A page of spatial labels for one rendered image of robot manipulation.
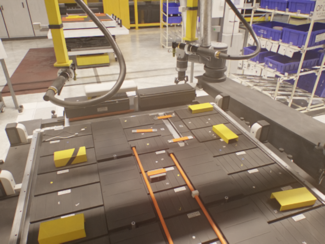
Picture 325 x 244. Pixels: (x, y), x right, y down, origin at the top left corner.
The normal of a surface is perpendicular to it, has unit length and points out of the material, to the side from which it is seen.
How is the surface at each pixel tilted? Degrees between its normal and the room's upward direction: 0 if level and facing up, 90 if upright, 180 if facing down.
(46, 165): 0
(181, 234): 0
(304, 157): 90
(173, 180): 0
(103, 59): 90
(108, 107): 90
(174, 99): 90
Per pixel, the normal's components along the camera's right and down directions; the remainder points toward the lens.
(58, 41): 0.07, 0.49
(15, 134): 0.32, 0.47
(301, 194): 0.00, -0.87
